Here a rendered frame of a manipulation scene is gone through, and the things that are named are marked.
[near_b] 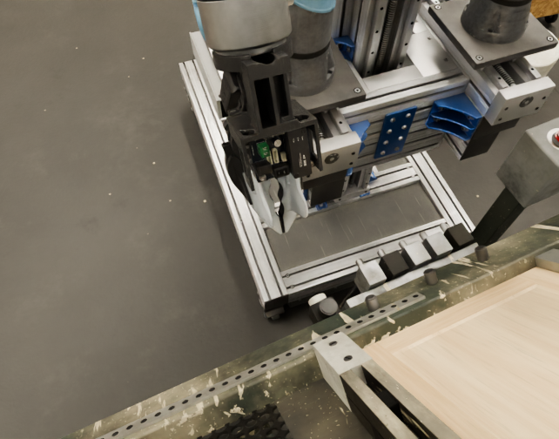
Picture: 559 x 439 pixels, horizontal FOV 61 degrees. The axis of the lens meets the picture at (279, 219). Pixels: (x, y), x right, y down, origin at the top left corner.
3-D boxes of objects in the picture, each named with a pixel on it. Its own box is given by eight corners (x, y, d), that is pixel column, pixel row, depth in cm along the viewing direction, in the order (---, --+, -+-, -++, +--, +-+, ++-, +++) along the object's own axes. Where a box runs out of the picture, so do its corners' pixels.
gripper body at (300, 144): (250, 199, 43) (220, 68, 36) (230, 162, 50) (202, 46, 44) (326, 176, 44) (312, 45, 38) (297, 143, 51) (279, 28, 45)
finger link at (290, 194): (296, 253, 50) (283, 178, 45) (279, 226, 55) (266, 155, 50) (323, 245, 51) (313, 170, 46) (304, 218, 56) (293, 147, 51)
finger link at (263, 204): (268, 263, 50) (252, 188, 45) (254, 233, 55) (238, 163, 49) (296, 253, 50) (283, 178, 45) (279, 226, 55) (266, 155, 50)
